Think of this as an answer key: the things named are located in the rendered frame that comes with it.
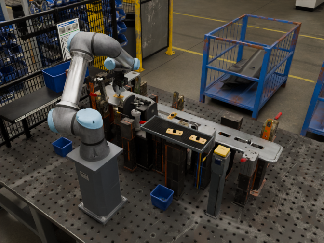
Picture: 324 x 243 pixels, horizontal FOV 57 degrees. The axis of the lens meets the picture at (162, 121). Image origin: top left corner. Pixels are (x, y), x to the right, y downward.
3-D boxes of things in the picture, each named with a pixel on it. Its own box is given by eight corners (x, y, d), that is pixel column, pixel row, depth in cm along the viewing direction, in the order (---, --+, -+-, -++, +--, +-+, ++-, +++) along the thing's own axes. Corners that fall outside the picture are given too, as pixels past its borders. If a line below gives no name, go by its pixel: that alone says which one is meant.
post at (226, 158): (222, 210, 173) (232, 151, 148) (216, 220, 167) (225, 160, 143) (209, 205, 176) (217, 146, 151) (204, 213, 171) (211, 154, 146)
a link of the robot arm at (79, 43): (70, 133, 139) (96, 27, 151) (41, 129, 142) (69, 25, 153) (81, 138, 151) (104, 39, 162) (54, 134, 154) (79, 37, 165)
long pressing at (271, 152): (285, 144, 177) (286, 142, 176) (274, 166, 161) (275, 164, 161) (108, 85, 240) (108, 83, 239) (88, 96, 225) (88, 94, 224)
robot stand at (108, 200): (103, 225, 165) (94, 171, 142) (77, 208, 174) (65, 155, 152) (128, 201, 179) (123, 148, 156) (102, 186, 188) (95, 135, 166)
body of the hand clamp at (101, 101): (113, 139, 228) (108, 99, 209) (107, 144, 224) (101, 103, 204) (107, 137, 231) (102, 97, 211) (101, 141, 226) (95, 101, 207)
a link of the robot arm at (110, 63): (118, 60, 187) (125, 54, 196) (101, 59, 189) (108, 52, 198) (119, 72, 191) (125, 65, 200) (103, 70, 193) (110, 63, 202)
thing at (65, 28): (84, 53, 253) (78, 16, 236) (63, 62, 238) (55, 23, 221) (82, 53, 254) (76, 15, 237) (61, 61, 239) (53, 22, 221)
